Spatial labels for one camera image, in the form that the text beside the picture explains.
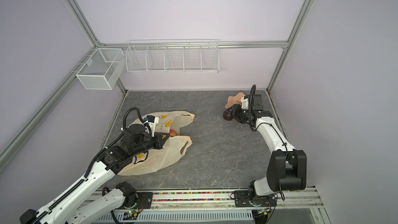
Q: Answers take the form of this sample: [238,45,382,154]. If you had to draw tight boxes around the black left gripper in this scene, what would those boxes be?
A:
[132,132,171,157]

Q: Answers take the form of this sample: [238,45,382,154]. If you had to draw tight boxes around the banana print plastic bag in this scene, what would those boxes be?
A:
[118,111,195,176]

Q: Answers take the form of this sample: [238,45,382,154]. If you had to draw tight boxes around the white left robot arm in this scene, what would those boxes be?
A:
[19,131,170,224]

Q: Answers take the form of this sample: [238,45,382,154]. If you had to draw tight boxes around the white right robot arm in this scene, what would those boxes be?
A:
[226,93,307,206]

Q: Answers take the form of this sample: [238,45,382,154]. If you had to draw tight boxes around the peach wavy fruit plate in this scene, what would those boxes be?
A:
[226,92,248,109]

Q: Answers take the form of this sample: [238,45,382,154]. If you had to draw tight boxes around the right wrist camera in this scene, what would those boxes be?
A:
[241,96,250,110]

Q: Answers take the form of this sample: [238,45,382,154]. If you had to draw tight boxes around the long white wire basket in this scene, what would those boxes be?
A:
[125,39,220,73]

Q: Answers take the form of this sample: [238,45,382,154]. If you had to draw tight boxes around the small white wire basket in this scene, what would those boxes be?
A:
[76,48,126,90]

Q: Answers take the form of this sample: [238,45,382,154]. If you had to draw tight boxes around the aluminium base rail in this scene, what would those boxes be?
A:
[77,187,330,224]

